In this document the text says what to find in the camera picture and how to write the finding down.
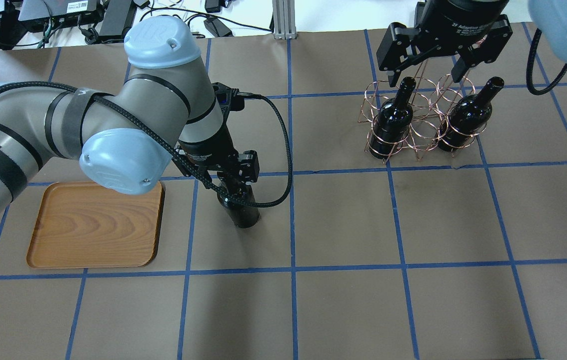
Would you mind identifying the dark wine bottle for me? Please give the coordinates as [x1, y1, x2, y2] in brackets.
[368, 77, 416, 159]
[216, 172, 261, 229]

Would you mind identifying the dark wine bottle in rack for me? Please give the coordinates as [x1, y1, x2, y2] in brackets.
[368, 77, 416, 159]

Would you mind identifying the wooden tray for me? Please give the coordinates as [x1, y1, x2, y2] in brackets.
[26, 181, 165, 270]

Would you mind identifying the black power adapter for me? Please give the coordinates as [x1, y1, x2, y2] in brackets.
[203, 18, 234, 38]

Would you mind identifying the copper wire bottle basket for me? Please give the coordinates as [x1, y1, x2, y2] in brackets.
[357, 61, 479, 163]

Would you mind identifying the aluminium frame post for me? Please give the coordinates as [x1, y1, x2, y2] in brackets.
[272, 0, 298, 40]

